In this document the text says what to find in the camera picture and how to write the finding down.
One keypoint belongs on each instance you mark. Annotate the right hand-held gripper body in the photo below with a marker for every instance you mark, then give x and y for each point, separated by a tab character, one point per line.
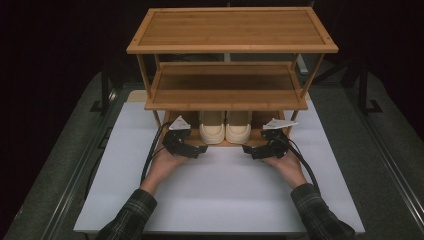
275	146

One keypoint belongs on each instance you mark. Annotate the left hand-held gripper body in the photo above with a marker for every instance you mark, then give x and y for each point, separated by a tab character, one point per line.
176	143

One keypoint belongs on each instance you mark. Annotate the beige clog shoe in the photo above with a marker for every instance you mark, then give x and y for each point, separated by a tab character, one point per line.
238	131
212	131

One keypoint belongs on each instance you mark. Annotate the wooden three-tier shoe rack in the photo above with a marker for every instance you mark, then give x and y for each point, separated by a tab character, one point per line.
230	31

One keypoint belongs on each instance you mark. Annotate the person's right hand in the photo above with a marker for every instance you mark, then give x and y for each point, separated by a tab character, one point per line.
290	168

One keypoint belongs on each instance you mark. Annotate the person's left hand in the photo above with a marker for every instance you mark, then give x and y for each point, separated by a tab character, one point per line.
161	170

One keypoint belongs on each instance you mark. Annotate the white object behind rack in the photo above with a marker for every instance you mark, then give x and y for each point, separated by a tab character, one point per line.
302	65

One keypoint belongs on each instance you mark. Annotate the black metal stand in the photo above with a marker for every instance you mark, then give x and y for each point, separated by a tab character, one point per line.
364	90
105	90

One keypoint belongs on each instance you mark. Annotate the dark tripod legs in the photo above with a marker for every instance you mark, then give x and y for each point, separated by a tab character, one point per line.
333	71

